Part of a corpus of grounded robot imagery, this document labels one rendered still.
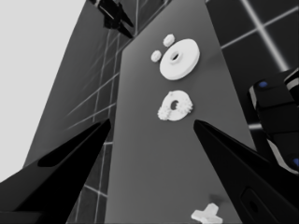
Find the large thick white disc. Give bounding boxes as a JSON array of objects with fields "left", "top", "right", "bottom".
[{"left": 159, "top": 38, "right": 201, "bottom": 81}]

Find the small white T-shaped piece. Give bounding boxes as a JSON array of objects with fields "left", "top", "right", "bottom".
[{"left": 191, "top": 203, "right": 224, "bottom": 224}]

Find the white round carrier with pins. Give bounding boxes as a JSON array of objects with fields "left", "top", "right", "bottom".
[{"left": 157, "top": 90, "right": 194, "bottom": 122}]

